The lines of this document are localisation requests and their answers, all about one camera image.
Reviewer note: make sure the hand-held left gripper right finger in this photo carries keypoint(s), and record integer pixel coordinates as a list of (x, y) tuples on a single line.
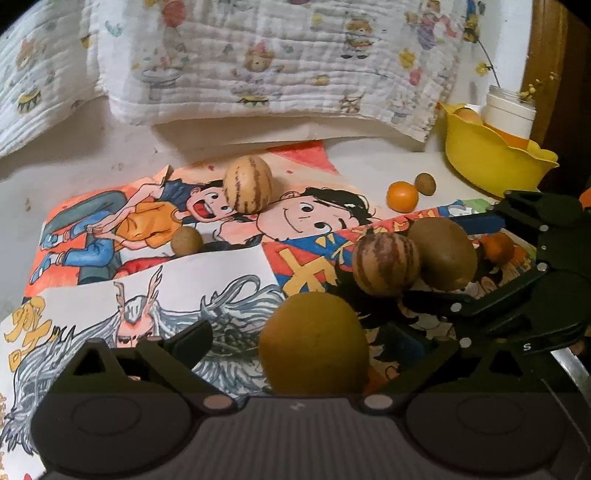
[(429, 364)]

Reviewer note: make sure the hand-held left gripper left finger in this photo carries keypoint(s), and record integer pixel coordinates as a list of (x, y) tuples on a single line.
[(194, 339)]

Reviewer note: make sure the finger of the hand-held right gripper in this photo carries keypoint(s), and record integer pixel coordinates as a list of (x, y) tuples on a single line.
[(482, 225), (466, 309)]

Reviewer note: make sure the mandarin orange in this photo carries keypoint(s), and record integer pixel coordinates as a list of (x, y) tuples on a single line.
[(402, 197), (497, 247)]

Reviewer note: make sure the yellow plastic bowl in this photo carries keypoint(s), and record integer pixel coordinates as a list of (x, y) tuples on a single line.
[(489, 161)]

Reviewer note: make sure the brown kiwi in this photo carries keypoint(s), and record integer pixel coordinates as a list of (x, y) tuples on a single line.
[(443, 251), (314, 346)]

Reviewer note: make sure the white-haired figure drawing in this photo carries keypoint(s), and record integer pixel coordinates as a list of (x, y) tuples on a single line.
[(184, 295)]

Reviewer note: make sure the striped pepino melon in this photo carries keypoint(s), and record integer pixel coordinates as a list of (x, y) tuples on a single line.
[(385, 265), (248, 184)]

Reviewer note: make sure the yellow pear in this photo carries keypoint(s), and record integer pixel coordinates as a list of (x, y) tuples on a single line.
[(468, 115)]

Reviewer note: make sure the white cup with orange band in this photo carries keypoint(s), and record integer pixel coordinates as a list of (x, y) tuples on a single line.
[(508, 110)]

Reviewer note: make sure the cartoon boys drawing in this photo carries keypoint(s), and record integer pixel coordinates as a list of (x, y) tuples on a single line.
[(138, 221)]

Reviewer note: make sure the yellow flower stems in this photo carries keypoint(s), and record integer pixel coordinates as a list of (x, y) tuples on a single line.
[(485, 50)]

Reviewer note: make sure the wooden furniture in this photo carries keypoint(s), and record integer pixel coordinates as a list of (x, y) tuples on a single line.
[(563, 50)]

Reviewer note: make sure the printed blanket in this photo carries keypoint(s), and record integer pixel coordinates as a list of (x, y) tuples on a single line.
[(277, 60)]

